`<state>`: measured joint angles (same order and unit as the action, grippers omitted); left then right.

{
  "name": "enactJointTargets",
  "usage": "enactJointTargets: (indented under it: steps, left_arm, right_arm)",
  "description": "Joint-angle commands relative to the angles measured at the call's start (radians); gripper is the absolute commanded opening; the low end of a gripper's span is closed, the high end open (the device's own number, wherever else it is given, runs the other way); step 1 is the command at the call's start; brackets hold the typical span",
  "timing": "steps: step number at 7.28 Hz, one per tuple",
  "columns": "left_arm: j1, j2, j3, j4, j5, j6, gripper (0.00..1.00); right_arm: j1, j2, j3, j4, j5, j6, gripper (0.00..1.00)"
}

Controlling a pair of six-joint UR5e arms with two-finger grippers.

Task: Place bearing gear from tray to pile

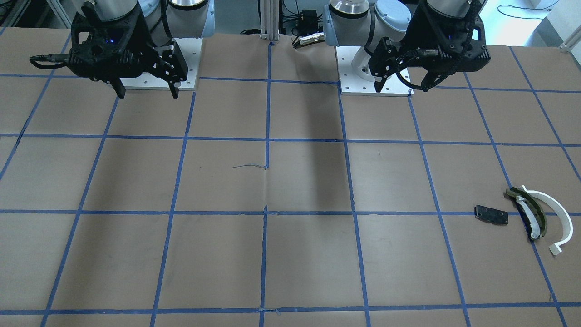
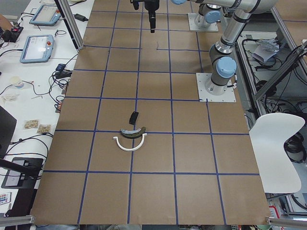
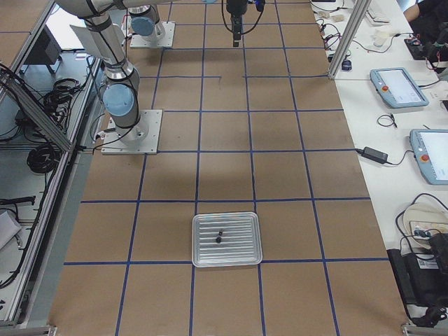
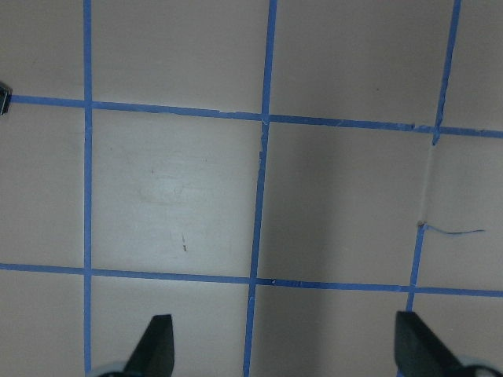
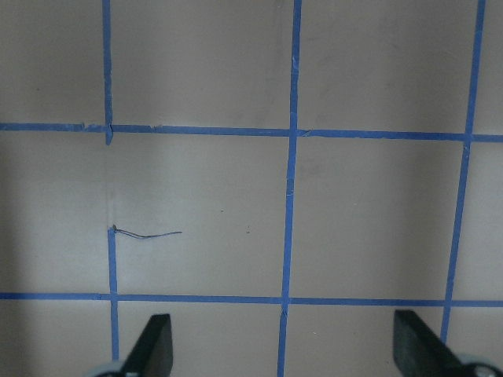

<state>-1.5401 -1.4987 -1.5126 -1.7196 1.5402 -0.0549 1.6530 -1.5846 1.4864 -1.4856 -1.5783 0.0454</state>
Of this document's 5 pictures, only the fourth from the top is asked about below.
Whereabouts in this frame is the black brake pad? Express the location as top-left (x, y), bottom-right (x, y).
top-left (0, 82), bottom-right (13, 115)

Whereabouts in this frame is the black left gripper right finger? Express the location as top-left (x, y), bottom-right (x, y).
top-left (394, 311), bottom-right (464, 377)

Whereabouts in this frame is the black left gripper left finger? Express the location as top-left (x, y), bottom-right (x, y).
top-left (122, 314), bottom-right (174, 377)

